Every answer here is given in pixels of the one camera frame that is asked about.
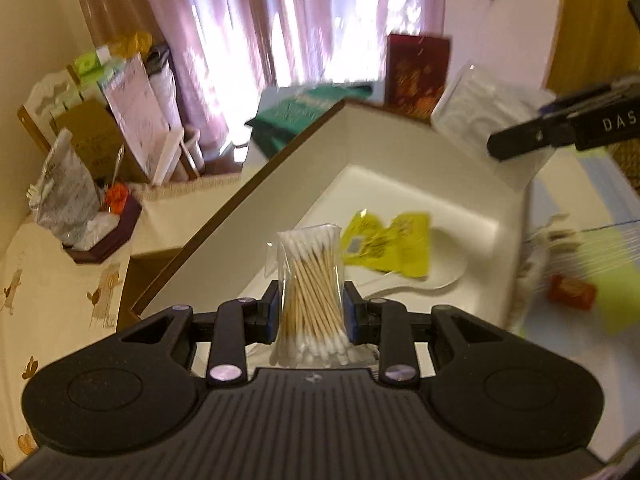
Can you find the bag of cotton swabs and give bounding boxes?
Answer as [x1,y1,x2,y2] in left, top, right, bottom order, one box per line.
[265,225,373,368]

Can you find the stack of white paper bowls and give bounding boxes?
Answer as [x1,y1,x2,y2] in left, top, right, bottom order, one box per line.
[147,60,183,128]

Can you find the pink curtain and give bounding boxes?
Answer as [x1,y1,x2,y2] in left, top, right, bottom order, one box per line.
[67,0,446,161]

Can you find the white rice spoon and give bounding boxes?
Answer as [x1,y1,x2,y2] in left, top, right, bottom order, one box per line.
[350,225,468,301]

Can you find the green tissue packs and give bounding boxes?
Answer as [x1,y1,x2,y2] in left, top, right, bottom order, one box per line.
[74,45,126,86]

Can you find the yellow plastic bag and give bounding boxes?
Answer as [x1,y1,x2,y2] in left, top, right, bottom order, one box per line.
[112,30,153,58]

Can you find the red candy packet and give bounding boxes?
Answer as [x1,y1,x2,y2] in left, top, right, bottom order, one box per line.
[547,275,598,311]

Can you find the brown cardboard box white inside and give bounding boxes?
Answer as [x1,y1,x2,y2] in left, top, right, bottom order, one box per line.
[117,99,535,376]

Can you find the yellow snack packet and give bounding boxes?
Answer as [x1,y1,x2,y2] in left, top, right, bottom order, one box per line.
[340,210,432,278]

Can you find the silver printed plastic bag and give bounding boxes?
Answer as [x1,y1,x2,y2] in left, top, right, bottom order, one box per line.
[27,127,103,251]

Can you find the red gift box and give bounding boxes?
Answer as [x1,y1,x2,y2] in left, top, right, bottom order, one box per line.
[385,34,452,121]

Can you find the wooden door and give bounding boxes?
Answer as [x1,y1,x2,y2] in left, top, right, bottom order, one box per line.
[545,0,640,96]

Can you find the white carved wooden rack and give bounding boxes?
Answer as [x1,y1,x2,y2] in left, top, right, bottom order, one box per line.
[17,70,81,131]

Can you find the wicker chair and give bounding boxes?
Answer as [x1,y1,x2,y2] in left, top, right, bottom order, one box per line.
[607,137,640,188]

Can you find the white plastic holder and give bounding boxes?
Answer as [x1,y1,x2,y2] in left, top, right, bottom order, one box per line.
[150,127,203,183]

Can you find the cream bear print cloth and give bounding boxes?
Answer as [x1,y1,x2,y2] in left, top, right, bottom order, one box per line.
[0,170,246,461]

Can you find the pink printed paper bag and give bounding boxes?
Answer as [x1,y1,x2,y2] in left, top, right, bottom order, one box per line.
[102,52,173,181]

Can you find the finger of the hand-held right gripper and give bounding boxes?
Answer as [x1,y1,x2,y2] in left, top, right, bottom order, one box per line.
[488,112,576,162]
[539,85,612,117]

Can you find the brown cardboard carton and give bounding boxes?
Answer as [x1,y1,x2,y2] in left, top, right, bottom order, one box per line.
[52,97,151,183]

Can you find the orange flower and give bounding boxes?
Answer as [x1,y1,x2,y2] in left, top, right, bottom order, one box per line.
[102,182,131,213]

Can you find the dark green foil packet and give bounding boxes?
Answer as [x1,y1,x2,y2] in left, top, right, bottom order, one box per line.
[252,125,301,161]
[245,85,376,133]

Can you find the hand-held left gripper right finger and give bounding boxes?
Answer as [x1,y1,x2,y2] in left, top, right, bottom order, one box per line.
[343,282,506,387]

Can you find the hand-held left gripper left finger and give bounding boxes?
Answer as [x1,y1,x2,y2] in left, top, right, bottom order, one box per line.
[120,280,282,387]

